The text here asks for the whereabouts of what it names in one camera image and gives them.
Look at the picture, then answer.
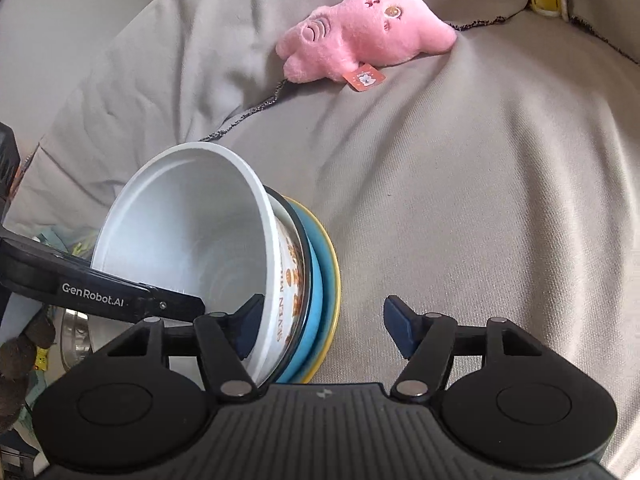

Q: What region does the yellow fabric tag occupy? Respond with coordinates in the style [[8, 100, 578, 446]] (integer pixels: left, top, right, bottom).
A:
[[525, 0, 571, 21]]

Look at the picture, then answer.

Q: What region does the black crate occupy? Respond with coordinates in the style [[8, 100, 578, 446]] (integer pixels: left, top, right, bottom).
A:
[[0, 121, 21, 211]]

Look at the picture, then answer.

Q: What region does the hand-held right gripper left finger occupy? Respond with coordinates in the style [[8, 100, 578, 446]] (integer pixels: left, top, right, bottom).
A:
[[95, 294, 266, 403]]

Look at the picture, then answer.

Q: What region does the beige sofa cover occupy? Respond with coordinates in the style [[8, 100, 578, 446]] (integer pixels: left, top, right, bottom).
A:
[[0, 0, 640, 480]]

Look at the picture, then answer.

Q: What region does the pink plush toy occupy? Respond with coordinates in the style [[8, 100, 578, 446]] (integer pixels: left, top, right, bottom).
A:
[[276, 0, 458, 93]]

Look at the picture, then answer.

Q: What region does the light printed cloth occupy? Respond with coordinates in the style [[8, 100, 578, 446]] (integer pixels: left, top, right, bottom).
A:
[[30, 225, 101, 261]]

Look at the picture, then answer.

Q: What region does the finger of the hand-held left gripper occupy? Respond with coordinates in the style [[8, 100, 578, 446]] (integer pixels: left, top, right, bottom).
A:
[[142, 284, 206, 323]]

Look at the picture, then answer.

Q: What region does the white printed paper bowl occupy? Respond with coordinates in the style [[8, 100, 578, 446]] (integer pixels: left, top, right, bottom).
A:
[[90, 142, 308, 388]]

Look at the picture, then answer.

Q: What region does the dark brown fuzzy cloth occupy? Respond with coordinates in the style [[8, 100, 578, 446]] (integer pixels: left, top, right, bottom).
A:
[[0, 316, 57, 433]]

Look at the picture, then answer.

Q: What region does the stainless steel bowl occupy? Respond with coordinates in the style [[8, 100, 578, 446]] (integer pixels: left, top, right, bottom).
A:
[[54, 307, 98, 373]]

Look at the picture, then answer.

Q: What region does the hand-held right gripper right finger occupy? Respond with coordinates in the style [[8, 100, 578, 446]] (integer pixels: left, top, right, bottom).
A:
[[383, 296, 543, 403]]

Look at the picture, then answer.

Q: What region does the white bowl with yellow rim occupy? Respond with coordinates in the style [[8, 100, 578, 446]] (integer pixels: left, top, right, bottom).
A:
[[277, 195, 343, 386]]

